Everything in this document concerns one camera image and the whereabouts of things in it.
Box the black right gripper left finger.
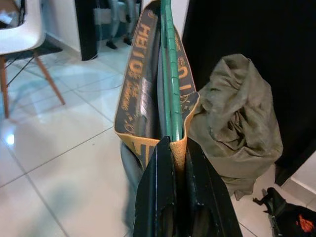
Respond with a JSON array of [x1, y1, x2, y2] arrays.
[[132, 135, 178, 237]]

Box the teal plastic clothes hanger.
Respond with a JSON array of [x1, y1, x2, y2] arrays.
[[158, 0, 186, 144]]

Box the white chair wooden legs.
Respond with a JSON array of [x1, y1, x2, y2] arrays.
[[0, 0, 67, 124]]

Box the black door frame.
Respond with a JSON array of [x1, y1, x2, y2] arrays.
[[75, 0, 100, 62]]

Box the black bag orange logo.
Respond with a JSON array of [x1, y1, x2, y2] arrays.
[[252, 187, 316, 237]]

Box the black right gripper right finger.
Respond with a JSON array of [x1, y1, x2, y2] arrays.
[[184, 138, 244, 237]]

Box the grey shorts orange waistband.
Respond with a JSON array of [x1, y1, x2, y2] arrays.
[[113, 0, 200, 237]]

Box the olive crumpled garment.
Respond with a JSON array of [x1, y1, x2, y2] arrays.
[[189, 53, 284, 201]]

